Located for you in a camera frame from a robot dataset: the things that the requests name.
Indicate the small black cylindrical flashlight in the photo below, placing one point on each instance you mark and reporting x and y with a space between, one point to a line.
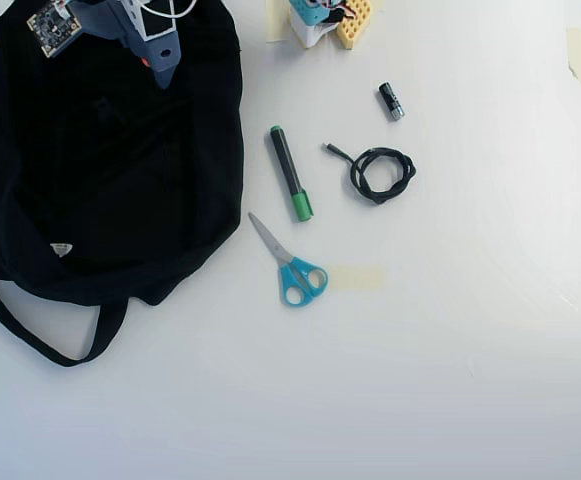
391 101

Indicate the black fabric bag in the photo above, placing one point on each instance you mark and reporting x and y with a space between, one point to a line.
95 200

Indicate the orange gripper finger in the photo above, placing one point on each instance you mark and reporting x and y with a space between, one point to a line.
144 62

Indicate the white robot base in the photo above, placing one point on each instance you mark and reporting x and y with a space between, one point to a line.
305 35

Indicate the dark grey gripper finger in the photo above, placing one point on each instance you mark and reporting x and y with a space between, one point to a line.
162 65

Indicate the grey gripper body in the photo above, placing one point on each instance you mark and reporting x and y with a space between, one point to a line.
162 59

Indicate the narrow beige masking tape strip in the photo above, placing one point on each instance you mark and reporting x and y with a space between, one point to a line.
275 25

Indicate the black marker with green cap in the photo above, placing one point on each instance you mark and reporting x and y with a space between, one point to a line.
287 165

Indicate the pale yellow tape patch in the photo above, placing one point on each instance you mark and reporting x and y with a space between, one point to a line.
357 278

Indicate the bare camera circuit board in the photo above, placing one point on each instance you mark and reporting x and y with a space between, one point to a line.
52 27

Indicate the grey and cyan robot arm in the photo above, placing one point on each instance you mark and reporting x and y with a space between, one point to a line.
355 22

